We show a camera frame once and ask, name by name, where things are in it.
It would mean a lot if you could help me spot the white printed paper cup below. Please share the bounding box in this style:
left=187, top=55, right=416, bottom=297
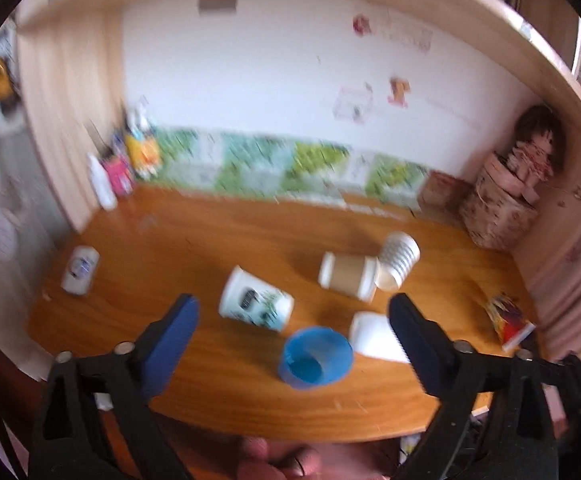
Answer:
left=218, top=265, right=295, bottom=332

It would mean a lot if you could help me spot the green patterned wall panel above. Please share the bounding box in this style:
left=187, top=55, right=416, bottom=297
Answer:
left=153, top=127, right=430, bottom=207

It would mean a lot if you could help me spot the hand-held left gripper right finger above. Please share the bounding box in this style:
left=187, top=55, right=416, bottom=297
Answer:
left=388, top=293, right=581, bottom=480

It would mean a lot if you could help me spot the yellow packet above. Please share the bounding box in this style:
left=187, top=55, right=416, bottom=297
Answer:
left=125, top=132, right=162, bottom=179

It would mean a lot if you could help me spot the pink box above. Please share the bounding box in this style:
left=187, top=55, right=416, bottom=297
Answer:
left=105, top=156, right=135, bottom=197

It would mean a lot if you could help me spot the small wooden box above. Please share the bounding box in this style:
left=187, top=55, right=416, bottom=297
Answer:
left=417, top=171, right=471, bottom=218

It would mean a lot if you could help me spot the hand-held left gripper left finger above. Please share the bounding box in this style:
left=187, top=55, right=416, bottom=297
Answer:
left=29, top=294, right=201, bottom=480

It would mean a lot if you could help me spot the brown sleeved paper cup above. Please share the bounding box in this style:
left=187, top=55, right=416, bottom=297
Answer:
left=318, top=251, right=380, bottom=304

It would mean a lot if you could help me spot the wall drawing paper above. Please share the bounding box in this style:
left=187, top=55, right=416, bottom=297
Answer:
left=333, top=82, right=375, bottom=123

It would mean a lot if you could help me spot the rag doll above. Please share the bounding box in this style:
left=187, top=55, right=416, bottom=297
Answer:
left=506, top=105, right=567, bottom=205

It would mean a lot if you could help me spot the small white jar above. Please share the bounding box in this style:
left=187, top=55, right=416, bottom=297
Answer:
left=61, top=245, right=100, bottom=296

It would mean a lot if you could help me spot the white ribbed paper cup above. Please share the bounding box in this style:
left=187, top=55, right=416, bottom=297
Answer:
left=373, top=231, right=421, bottom=291

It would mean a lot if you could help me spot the white plastic bottle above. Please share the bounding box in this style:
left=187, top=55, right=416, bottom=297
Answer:
left=88, top=153, right=118, bottom=211

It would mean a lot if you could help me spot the woven basket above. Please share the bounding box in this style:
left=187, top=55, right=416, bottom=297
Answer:
left=459, top=152, right=540, bottom=251

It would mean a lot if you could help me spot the wooden desk hutch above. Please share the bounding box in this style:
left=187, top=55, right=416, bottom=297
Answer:
left=14, top=0, right=581, bottom=361

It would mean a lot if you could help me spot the plain white cup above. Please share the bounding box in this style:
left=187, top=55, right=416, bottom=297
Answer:
left=348, top=311, right=411, bottom=364

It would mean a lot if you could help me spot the blue plastic cup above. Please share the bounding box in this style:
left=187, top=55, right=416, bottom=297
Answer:
left=278, top=326, right=355, bottom=391

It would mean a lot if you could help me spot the orange wall sticker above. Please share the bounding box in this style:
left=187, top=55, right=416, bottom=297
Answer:
left=387, top=77, right=412, bottom=107

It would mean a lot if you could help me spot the person's bare leg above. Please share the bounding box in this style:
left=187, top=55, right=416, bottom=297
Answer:
left=170, top=422, right=401, bottom=480

